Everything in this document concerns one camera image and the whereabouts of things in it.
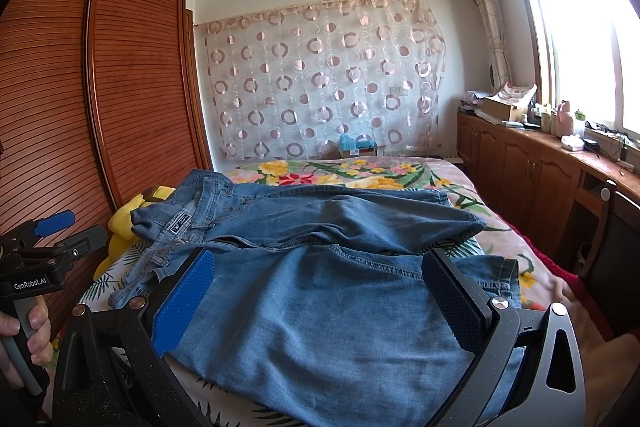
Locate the pink figurine on desk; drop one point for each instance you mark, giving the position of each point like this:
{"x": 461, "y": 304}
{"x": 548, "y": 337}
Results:
{"x": 564, "y": 119}

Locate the yellow plush toy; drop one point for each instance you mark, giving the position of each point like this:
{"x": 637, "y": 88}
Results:
{"x": 120, "y": 225}

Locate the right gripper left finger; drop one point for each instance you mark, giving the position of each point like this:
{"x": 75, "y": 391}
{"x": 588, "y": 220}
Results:
{"x": 172, "y": 305}

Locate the cardboard box on desk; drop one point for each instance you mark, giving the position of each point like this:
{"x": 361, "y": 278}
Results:
{"x": 502, "y": 111}

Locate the blue denim jeans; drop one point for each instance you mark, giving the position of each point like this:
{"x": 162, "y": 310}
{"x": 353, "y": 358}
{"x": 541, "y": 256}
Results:
{"x": 317, "y": 308}

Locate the palm-leaf print quilt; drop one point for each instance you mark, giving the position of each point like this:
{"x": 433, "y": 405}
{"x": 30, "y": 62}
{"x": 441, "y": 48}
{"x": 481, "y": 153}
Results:
{"x": 219, "y": 406}

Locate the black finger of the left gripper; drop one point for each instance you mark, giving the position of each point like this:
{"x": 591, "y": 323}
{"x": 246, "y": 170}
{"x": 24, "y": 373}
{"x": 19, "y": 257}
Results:
{"x": 81, "y": 244}

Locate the circle-patterned sheer curtain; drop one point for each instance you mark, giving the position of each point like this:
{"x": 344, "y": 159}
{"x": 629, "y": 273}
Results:
{"x": 288, "y": 82}

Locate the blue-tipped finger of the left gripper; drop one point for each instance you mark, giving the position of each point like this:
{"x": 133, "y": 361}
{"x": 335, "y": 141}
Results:
{"x": 37, "y": 229}

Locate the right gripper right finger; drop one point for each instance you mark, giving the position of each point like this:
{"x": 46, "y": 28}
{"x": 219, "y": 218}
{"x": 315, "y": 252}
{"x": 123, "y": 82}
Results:
{"x": 472, "y": 316}

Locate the blue item behind bed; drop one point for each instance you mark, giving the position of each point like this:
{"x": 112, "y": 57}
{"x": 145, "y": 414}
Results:
{"x": 351, "y": 147}

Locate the window side curtain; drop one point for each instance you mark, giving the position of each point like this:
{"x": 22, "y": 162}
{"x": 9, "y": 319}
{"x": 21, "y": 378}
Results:
{"x": 490, "y": 13}

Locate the wooden chair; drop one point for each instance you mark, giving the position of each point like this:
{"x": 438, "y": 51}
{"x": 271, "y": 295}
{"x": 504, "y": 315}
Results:
{"x": 598, "y": 201}

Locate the floral pink blanket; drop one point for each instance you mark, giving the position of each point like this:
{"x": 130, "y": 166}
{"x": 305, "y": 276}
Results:
{"x": 541, "y": 278}

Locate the wooden framed window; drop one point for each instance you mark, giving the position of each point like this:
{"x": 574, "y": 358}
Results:
{"x": 588, "y": 56}

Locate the brown wooden wardrobe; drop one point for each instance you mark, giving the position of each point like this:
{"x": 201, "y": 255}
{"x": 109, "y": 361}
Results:
{"x": 99, "y": 100}

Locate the long wooden cabinet desk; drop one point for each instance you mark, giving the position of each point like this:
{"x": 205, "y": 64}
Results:
{"x": 550, "y": 195}

